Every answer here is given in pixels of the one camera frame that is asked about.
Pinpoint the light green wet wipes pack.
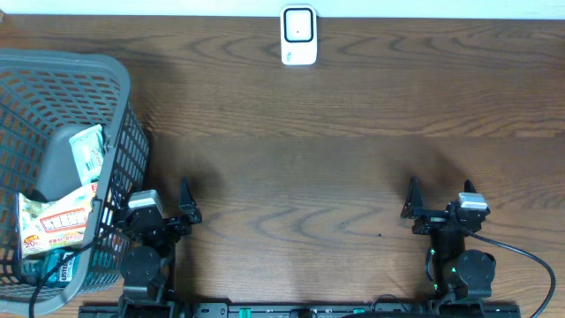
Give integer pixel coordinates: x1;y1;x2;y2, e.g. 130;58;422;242
69;125;104;185

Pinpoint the teal Listerine mouthwash bottle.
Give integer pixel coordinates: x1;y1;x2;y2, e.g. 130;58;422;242
19;248;80;287

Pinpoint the cream snack bag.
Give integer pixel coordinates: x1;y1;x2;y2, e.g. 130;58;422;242
17;182;98;258

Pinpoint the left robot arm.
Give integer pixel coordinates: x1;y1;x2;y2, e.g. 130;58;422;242
117;178;202;317

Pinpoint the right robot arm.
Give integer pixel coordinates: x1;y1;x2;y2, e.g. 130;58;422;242
401;177;496;303

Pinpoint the white barcode scanner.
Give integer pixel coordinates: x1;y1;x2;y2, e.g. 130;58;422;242
280;4;318;66

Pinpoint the grey plastic shopping basket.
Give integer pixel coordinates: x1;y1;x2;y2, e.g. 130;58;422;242
1;49;150;315

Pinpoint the black left camera cable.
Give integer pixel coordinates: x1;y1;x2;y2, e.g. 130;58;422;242
27;229;117;318

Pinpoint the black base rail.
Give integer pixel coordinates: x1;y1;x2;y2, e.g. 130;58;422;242
78;302;521;318

